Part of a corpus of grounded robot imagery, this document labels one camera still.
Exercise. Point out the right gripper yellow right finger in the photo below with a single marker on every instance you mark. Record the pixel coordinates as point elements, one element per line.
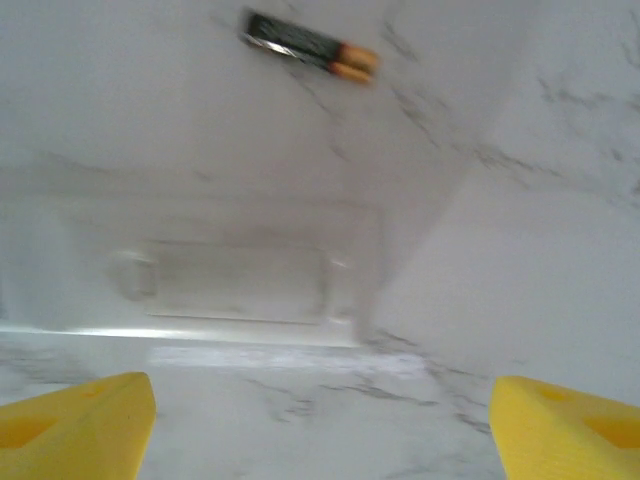
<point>565,440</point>

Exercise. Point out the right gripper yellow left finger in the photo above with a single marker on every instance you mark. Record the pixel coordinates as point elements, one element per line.
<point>75,435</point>

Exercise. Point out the black battery copper end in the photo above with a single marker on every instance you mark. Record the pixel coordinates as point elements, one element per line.
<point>305,33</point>
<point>350,73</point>

